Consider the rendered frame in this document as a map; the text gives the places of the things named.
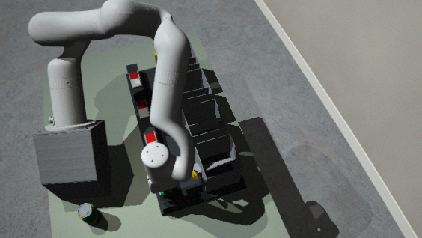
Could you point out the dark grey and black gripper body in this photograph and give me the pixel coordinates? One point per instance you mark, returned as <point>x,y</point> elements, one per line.
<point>160,188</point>

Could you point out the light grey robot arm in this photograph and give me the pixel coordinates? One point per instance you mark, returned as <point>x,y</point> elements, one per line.
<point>173,53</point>

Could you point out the dark green drink can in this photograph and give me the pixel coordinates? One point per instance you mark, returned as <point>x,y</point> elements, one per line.
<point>89,214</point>

